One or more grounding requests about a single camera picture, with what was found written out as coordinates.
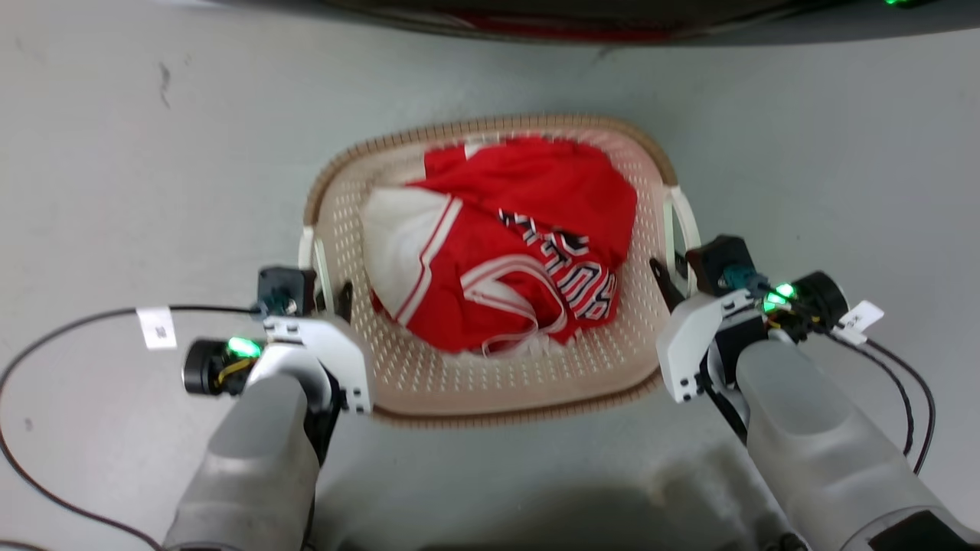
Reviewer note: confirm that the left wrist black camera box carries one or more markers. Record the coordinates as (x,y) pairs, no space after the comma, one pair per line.
(285,287)

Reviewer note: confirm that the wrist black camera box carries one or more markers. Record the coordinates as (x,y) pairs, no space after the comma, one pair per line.
(720,262)
(285,287)

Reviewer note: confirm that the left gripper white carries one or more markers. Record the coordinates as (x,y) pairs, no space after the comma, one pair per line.
(337,348)

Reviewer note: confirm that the dark furniture with red trim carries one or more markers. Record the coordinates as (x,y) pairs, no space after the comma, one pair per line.
(582,19)

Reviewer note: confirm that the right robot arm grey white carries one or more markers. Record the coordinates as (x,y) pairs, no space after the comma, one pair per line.
(819,451)

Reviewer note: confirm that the beige plastic laundry basket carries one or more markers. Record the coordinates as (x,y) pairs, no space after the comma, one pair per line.
(490,386)

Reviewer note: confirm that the red and white sports jersey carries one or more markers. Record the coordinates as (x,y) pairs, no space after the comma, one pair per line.
(528,229)

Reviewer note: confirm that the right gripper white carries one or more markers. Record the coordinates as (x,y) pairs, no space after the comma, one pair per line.
(685,344)

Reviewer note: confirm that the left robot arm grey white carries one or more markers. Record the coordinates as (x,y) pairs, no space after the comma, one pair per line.
(256,459)

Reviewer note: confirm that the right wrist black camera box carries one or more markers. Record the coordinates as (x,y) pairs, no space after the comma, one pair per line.
(720,262)

